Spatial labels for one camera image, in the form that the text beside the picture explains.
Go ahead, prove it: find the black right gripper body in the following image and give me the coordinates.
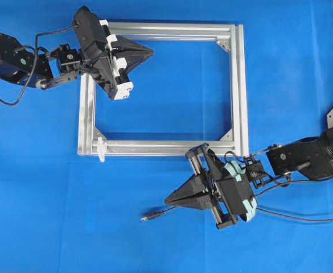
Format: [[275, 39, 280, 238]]
[[185, 143, 257, 229]]

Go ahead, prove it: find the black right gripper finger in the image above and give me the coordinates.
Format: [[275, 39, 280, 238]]
[[165, 174, 209, 202], [165, 193, 214, 210]]

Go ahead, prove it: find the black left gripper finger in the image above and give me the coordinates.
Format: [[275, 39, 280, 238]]
[[114, 35, 154, 57], [116, 53, 152, 82]]

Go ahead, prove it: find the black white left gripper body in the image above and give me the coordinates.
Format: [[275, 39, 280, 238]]
[[73, 6, 133, 100]]

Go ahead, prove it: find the black wire with plug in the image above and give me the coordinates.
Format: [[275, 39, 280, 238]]
[[140, 203, 333, 223]]

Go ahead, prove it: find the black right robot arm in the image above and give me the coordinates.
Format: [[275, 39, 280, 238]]
[[165, 127, 333, 229]]

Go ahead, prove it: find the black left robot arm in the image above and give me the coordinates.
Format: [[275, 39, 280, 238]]
[[0, 6, 154, 100]]

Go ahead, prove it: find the white zip tie loop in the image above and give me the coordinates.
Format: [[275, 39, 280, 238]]
[[97, 137, 107, 163]]

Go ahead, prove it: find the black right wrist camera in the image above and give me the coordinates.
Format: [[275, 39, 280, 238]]
[[216, 160, 257, 222]]

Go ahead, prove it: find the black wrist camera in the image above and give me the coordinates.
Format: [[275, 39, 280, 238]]
[[73, 6, 110, 62], [216, 160, 257, 222]]

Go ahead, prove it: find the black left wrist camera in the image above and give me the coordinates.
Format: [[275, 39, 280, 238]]
[[73, 6, 110, 62]]

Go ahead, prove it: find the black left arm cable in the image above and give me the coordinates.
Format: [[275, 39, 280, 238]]
[[0, 24, 80, 106]]

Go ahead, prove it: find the silver aluminium extrusion frame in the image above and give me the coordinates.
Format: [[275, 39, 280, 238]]
[[77, 20, 249, 156]]

